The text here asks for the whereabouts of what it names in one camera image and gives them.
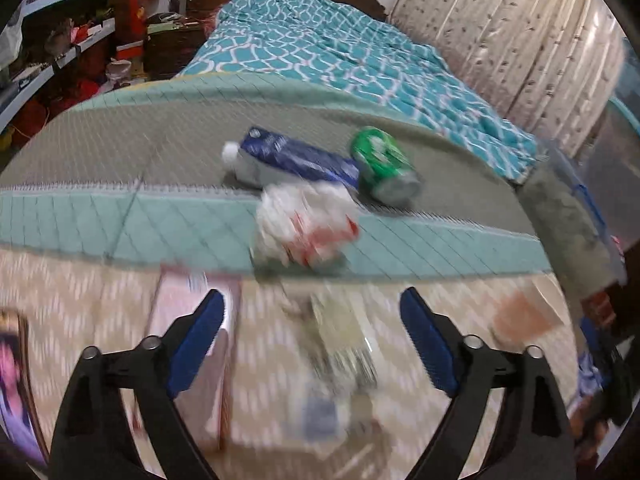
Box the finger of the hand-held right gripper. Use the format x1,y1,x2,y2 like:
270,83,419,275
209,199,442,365
579,316,613,376

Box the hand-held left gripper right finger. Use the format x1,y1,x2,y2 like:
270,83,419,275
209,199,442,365
400,287,578,480

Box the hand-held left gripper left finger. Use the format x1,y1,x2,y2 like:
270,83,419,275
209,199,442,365
50,289,226,480

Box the clear plastic bottle green label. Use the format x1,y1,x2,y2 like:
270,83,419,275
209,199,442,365
280,285,386,446

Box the green drink can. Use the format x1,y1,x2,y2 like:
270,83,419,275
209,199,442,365
349,126,422,207

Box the dark blue milk carton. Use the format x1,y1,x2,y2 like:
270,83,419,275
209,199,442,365
221,126,362,192

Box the red cardboard box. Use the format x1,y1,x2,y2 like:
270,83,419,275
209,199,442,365
582,290,618,331

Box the pink and yellow box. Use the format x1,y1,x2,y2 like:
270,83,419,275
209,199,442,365
132,267,243,453

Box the crumpled white and red wrapper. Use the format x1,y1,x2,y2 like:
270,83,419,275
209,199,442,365
250,182,361,271

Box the printed photo card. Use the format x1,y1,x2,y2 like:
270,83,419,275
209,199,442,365
0,310,48,466

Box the dark wooden nightstand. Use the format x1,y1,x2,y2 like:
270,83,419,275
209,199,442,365
145,12,206,81

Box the teal patterned blanket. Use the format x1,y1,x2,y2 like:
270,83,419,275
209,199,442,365
175,0,538,183

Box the grey metal shelf rack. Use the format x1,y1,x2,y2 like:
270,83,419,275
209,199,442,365
0,0,131,131

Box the beige patterned curtain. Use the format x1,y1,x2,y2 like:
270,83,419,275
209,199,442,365
390,0,631,161

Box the clear storage box blue handle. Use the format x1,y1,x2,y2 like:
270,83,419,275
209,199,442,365
517,97,640,311

